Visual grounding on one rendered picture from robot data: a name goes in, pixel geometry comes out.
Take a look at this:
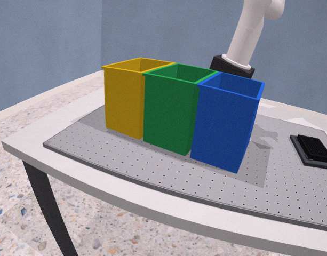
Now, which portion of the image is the green open-top bin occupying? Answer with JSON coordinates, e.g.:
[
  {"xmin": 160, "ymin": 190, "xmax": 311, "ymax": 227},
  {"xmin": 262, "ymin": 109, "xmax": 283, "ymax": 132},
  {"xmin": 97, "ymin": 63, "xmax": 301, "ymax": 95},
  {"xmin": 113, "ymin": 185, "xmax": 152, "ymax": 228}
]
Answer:
[{"xmin": 142, "ymin": 63, "xmax": 219, "ymax": 156}]

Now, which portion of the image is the yellow open-top bin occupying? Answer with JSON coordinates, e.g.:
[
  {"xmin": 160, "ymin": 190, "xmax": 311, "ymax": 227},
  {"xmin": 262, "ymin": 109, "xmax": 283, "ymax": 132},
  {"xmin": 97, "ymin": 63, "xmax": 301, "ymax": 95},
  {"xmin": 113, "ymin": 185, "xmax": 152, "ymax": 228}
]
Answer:
[{"xmin": 101, "ymin": 58, "xmax": 175, "ymax": 140}]

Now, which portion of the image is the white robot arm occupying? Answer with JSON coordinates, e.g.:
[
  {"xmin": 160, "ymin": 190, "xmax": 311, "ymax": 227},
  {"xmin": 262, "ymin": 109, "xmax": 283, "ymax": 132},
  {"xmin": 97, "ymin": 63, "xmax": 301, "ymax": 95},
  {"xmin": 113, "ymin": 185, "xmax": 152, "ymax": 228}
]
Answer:
[{"xmin": 222, "ymin": 0, "xmax": 285, "ymax": 70}]

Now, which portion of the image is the blue open-top bin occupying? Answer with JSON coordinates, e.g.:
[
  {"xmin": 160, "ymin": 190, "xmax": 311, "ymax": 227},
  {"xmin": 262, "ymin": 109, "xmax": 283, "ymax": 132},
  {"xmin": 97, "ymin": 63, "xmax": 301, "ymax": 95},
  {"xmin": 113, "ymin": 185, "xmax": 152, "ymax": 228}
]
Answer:
[{"xmin": 190, "ymin": 72, "xmax": 265, "ymax": 174}]

